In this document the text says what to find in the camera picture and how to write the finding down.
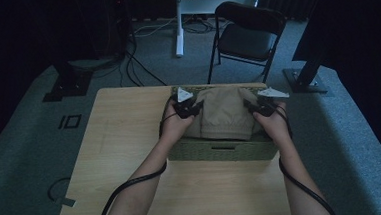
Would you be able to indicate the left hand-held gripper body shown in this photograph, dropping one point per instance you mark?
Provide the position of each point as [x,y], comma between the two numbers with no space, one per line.
[184,106]

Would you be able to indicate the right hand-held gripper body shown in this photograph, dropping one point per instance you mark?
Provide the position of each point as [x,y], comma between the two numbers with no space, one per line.
[269,102]

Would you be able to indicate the beige pants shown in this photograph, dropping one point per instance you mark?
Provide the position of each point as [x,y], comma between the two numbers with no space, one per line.
[224,113]

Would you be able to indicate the green woven basket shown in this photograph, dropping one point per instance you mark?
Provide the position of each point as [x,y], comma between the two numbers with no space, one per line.
[221,150]

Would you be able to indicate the person's left hand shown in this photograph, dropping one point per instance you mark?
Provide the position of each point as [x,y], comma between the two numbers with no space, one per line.
[174,125]

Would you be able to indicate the person's right hand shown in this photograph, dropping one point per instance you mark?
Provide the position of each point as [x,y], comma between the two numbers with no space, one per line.
[273,125]

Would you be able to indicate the black slanted stand with base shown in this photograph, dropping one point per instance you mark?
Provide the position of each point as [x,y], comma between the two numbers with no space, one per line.
[305,77]

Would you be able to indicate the black folding chair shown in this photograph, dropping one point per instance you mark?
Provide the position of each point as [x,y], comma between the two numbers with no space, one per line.
[246,39]

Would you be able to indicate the black stand with flat base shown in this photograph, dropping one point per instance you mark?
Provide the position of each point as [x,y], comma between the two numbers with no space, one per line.
[68,85]

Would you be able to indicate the grey tape piece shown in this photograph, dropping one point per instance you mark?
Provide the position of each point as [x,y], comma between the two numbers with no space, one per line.
[67,202]

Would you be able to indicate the white metal desk frame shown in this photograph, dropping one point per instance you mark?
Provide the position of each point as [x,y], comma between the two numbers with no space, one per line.
[180,28]

